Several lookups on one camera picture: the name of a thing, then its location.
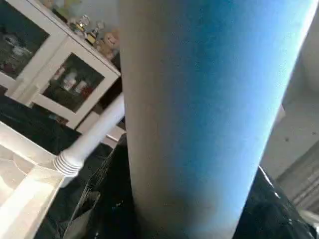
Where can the small beige doll figure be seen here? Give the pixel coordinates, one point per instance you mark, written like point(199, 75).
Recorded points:
point(110, 42)

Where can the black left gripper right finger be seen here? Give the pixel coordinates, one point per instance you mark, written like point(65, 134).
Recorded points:
point(279, 214)

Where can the white plastic table leg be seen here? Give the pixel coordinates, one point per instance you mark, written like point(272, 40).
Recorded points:
point(94, 134)
point(199, 114)

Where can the white glass door cabinet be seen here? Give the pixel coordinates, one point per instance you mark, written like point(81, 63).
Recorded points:
point(55, 45)

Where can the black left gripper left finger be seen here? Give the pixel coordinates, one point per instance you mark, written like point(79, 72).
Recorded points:
point(112, 204)

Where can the white plastic table top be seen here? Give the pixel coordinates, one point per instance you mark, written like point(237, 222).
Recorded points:
point(25, 184)

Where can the black table mat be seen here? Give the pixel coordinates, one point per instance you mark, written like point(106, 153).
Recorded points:
point(30, 119)

